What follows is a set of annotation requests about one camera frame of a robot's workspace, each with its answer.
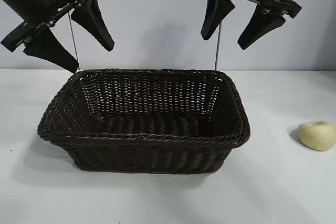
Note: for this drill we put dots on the dark brown woven basket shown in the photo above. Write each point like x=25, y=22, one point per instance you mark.
x=131, y=150

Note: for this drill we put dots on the white tablecloth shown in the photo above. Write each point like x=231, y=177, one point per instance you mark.
x=168, y=197

